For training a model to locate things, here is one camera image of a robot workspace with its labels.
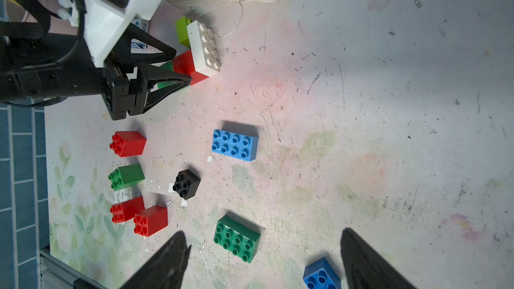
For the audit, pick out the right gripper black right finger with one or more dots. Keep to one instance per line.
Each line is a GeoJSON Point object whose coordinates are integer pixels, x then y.
{"type": "Point", "coordinates": [365, 268]}

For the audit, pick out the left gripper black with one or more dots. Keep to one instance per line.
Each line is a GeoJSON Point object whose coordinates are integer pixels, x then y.
{"type": "Point", "coordinates": [27, 73]}

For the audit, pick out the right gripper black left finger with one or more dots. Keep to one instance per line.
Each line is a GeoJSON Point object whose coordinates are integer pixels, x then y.
{"type": "Point", "coordinates": [166, 268]}

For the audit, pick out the green lego brick back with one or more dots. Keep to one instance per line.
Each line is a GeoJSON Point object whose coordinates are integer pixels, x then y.
{"type": "Point", "coordinates": [172, 80]}

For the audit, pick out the blue small lego brick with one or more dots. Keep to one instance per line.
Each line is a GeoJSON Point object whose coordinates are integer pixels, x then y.
{"type": "Point", "coordinates": [320, 275]}

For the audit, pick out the red lego brick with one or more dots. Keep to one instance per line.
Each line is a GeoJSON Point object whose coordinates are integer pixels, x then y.
{"type": "Point", "coordinates": [150, 221]}
{"type": "Point", "coordinates": [184, 64]}
{"type": "Point", "coordinates": [128, 143]}
{"type": "Point", "coordinates": [123, 212]}

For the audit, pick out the lime green lego brick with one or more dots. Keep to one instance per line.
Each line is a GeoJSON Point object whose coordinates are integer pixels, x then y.
{"type": "Point", "coordinates": [181, 29]}

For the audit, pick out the white long lego brick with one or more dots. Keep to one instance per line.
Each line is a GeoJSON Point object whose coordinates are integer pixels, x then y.
{"type": "Point", "coordinates": [203, 49]}

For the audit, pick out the blue long lego brick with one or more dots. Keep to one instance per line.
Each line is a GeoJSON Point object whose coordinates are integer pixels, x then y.
{"type": "Point", "coordinates": [234, 145]}

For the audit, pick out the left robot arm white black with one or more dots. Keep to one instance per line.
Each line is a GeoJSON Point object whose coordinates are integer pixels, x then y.
{"type": "Point", "coordinates": [46, 22]}

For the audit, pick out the green long lego brick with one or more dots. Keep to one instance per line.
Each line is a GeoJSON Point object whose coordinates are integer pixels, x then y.
{"type": "Point", "coordinates": [236, 238]}

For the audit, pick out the black lego brick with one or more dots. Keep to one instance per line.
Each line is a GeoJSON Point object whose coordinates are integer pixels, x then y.
{"type": "Point", "coordinates": [186, 184]}

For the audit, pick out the green lego brick left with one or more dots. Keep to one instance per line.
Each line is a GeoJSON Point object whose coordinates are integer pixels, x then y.
{"type": "Point", "coordinates": [126, 177]}

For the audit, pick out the white red pen box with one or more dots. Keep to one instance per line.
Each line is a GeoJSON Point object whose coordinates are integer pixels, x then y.
{"type": "Point", "coordinates": [143, 26]}

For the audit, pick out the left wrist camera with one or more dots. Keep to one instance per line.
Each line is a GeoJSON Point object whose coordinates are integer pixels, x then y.
{"type": "Point", "coordinates": [101, 23]}

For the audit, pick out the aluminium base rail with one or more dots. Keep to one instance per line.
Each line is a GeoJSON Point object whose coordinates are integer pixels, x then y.
{"type": "Point", "coordinates": [56, 274]}

